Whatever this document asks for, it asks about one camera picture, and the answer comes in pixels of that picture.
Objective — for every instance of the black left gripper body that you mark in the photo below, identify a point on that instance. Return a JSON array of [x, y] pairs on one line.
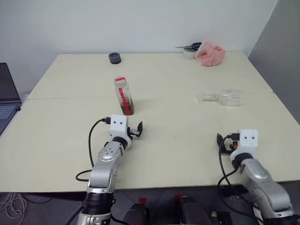
[[133, 132]]

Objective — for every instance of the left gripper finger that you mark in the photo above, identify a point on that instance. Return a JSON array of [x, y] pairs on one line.
[[140, 129]]

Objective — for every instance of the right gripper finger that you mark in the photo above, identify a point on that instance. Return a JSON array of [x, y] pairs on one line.
[[220, 140]]

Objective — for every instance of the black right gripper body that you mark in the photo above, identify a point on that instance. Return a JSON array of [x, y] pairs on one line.
[[232, 150]]

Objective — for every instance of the clear bottle with amber liquid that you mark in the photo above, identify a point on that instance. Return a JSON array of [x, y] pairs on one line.
[[125, 100]]

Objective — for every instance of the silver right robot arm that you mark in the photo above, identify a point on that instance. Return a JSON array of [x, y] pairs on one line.
[[257, 174]]

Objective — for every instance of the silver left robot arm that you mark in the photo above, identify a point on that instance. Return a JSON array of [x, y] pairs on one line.
[[103, 173]]

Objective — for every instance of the clear plastic scoop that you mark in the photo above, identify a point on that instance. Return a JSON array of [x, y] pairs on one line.
[[230, 97]]

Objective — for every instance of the white red bottle cap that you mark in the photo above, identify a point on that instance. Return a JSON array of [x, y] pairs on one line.
[[120, 80]]

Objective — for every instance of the small red block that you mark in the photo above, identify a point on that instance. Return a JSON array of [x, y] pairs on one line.
[[142, 200], [179, 197]]

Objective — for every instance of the dark rounded shape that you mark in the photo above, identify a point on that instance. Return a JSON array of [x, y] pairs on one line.
[[136, 215], [192, 211]]

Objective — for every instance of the dark grey round cap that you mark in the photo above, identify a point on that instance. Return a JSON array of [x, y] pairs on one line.
[[114, 58]]

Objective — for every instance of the pink cloth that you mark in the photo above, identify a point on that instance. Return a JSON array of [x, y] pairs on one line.
[[211, 55]]

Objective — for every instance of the white tape roll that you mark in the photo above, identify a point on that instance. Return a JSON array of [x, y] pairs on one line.
[[188, 55]]

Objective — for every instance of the dark grey laptop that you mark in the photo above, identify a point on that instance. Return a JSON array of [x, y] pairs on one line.
[[7, 100]]

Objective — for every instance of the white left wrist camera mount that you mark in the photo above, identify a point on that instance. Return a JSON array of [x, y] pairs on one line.
[[118, 126]]

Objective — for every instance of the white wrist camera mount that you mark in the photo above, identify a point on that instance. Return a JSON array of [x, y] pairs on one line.
[[248, 141], [118, 126]]

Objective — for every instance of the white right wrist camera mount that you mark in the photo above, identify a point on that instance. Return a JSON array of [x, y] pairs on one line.
[[248, 141]]

